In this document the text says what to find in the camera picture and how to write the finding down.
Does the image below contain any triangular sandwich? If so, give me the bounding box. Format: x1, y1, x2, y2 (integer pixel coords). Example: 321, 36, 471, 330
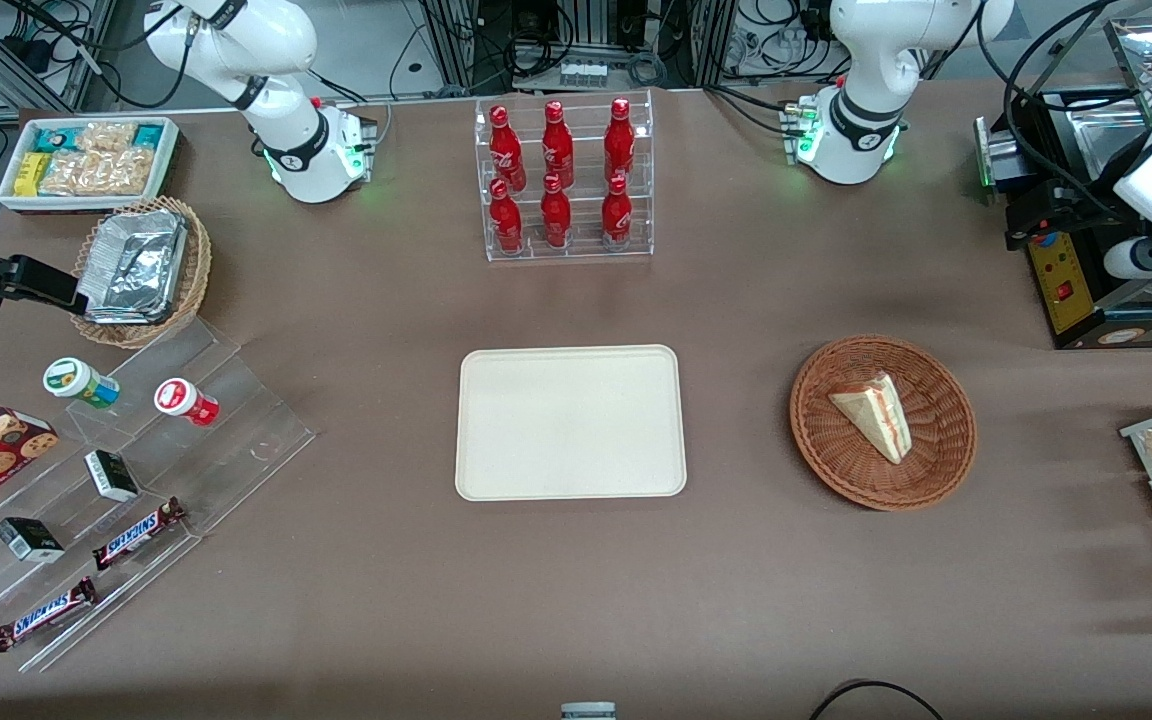
828, 372, 909, 466

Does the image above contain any empty-style brown wicker basket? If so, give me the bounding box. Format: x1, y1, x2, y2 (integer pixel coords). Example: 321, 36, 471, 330
789, 334, 978, 512

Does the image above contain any cream plastic tray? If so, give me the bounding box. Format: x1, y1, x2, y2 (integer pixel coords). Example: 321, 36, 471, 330
455, 344, 688, 502

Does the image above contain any light wicker basket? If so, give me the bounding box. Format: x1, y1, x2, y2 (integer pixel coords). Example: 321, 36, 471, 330
69, 196, 214, 350

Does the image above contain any black food warmer machine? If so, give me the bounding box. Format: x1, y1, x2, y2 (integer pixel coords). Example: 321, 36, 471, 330
974, 18, 1152, 351

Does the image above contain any red cola bottle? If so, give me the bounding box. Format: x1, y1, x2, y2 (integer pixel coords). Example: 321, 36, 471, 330
489, 105, 527, 193
489, 178, 526, 254
603, 97, 637, 184
539, 173, 574, 249
601, 175, 635, 245
541, 100, 576, 189

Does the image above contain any clear acrylic bottle rack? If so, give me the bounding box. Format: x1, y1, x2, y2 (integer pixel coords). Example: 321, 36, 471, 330
474, 89, 655, 263

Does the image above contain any clear acrylic stepped display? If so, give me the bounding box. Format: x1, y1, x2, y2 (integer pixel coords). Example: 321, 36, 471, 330
0, 318, 318, 674

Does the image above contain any red lid snack cup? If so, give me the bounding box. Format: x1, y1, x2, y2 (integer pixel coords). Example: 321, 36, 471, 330
154, 378, 221, 429

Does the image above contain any silver foil package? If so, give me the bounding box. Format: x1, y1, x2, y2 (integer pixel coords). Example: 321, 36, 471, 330
76, 209, 190, 326

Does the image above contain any small clear cracker bag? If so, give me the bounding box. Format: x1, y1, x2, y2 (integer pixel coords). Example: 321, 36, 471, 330
76, 121, 138, 154

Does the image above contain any Snickers chocolate bar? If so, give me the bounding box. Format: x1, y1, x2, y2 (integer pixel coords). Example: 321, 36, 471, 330
92, 497, 188, 573
0, 577, 100, 654

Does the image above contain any large clear cracker bag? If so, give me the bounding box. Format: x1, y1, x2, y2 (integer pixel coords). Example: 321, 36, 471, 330
39, 147, 156, 198

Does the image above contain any small black carton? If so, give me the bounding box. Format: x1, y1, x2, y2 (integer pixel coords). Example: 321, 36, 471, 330
0, 517, 67, 565
84, 450, 141, 504

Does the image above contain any green lid snack cup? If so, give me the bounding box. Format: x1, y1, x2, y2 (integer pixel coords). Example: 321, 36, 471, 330
43, 357, 122, 411

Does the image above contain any yellow snack packet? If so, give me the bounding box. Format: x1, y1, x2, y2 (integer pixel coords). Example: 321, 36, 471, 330
14, 152, 53, 198

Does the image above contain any white rectangular snack bin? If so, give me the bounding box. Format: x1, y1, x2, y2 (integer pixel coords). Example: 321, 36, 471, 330
0, 116, 182, 215

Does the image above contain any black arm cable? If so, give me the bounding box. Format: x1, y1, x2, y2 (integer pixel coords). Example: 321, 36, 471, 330
976, 0, 1152, 216

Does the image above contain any black floor cable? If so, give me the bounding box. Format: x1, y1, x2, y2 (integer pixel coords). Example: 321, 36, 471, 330
808, 679, 947, 720

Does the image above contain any black clamp mount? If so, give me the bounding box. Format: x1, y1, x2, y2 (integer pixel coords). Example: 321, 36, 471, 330
0, 212, 89, 312

